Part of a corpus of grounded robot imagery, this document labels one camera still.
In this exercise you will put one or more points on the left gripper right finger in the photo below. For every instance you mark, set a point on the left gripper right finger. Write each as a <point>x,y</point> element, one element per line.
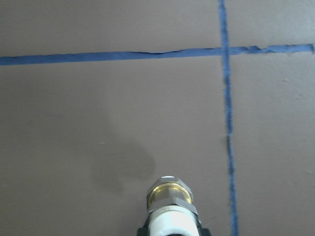
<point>201,231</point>

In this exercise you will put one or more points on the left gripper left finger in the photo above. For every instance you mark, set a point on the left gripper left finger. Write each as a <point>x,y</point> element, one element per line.
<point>144,230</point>

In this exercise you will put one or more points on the white PPR pipe fitting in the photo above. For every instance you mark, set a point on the white PPR pipe fitting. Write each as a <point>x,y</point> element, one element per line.
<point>170,208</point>

